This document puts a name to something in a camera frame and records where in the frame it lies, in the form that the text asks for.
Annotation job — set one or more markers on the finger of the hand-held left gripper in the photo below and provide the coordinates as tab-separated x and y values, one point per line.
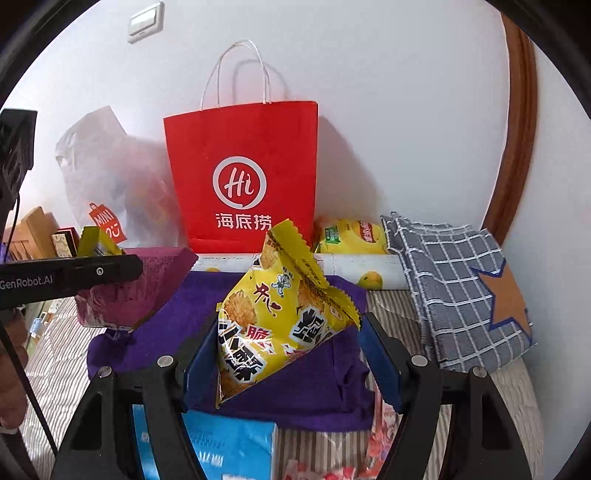
106	272

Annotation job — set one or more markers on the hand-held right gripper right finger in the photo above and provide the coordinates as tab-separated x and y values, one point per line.
378	364

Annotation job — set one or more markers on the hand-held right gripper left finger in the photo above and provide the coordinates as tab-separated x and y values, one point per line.
201	369

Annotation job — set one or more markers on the magenta snack packet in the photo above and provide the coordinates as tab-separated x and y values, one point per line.
138	295

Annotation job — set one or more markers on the person's left hand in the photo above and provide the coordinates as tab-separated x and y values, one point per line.
11	369

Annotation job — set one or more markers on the yellow green snack packet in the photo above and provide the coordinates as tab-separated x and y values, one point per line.
99	242

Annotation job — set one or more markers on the dark patterned book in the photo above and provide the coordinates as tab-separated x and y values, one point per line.
64	242

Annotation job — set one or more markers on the cardboard box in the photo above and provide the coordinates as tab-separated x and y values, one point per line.
34	230

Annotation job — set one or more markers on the purple towel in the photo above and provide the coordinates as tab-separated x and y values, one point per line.
323	383

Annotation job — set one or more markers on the pink panda snack packet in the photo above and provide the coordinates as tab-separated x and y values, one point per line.
381	434

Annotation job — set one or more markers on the blue tissue pack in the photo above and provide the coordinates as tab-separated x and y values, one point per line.
231	443

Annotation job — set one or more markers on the white plastic shopping bag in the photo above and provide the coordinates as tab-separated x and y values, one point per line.
115	175

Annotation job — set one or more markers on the fruit print paper roll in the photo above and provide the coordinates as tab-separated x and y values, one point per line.
369	267

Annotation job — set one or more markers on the grey checked cloth bag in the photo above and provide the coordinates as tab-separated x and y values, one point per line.
443	286

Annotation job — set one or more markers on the red white snack packet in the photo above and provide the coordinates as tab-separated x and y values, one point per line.
323	473

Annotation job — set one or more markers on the yellow packet with red label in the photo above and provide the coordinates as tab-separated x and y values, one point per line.
351	235

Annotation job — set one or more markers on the red paper bag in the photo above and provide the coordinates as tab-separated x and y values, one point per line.
240	138

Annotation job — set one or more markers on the white light switch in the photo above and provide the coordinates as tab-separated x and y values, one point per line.
145	21

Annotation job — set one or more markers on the wooden door frame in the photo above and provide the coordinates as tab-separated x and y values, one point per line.
517	138

